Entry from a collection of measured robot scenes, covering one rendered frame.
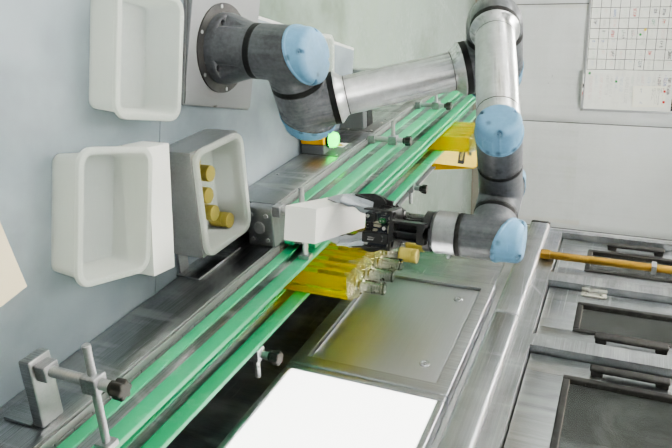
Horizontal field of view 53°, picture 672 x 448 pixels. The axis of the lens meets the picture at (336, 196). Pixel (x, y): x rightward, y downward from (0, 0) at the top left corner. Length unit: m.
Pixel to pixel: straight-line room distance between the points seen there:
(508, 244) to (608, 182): 6.48
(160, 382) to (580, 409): 0.79
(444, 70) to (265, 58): 0.38
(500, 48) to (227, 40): 0.54
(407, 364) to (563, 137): 6.17
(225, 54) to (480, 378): 0.83
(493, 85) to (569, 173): 6.41
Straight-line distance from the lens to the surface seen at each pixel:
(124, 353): 1.22
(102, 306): 1.29
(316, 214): 1.15
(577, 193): 7.64
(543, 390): 1.46
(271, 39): 1.37
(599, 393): 1.48
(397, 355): 1.46
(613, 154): 7.48
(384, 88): 1.44
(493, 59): 1.24
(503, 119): 1.09
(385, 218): 1.16
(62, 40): 1.17
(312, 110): 1.43
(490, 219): 1.14
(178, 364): 1.20
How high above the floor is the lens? 1.59
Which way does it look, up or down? 23 degrees down
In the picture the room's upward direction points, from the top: 96 degrees clockwise
